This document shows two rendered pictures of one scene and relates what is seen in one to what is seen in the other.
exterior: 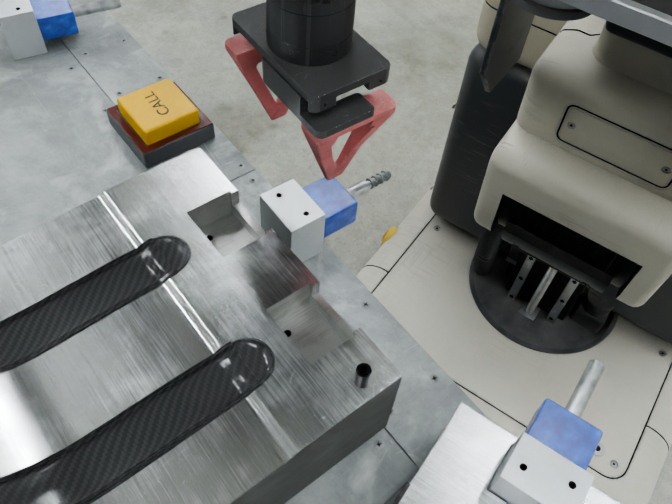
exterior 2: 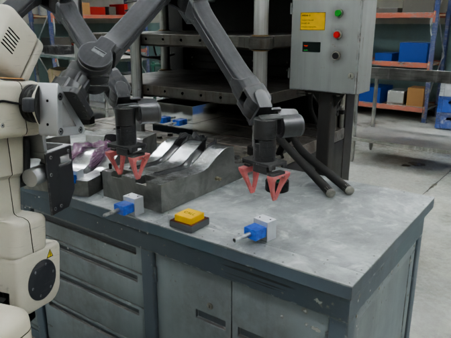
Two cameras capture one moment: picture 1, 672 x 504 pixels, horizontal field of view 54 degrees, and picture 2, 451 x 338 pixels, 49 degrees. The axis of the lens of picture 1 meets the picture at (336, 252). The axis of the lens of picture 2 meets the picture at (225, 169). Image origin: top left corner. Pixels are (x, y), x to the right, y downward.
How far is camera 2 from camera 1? 1.77 m
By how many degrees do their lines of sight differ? 109
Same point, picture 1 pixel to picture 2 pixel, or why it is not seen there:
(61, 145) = (220, 218)
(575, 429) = not seen: hidden behind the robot
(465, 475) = (88, 176)
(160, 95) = (189, 214)
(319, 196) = (125, 203)
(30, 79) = not seen: hidden behind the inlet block
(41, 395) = (172, 164)
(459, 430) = (88, 179)
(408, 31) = not seen: outside the picture
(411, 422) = (97, 196)
